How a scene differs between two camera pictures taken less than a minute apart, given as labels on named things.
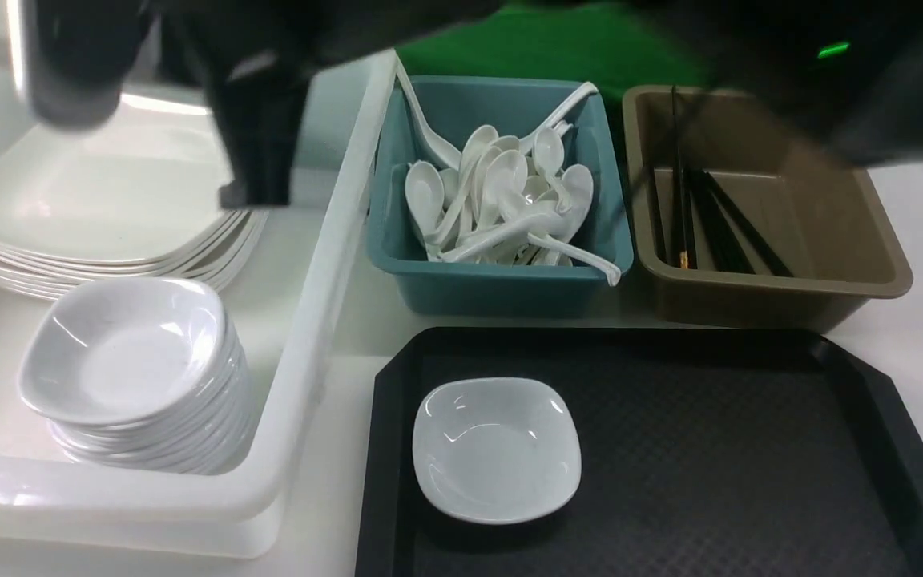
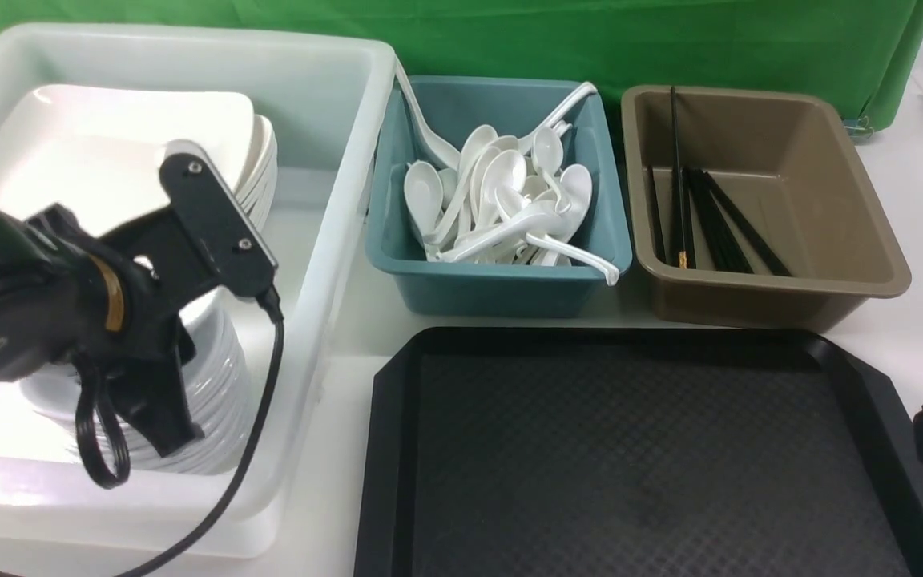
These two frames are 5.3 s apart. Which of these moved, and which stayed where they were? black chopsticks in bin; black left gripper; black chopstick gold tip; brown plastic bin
Moved: black left gripper
Stayed: brown plastic bin; black chopstick gold tip; black chopsticks in bin
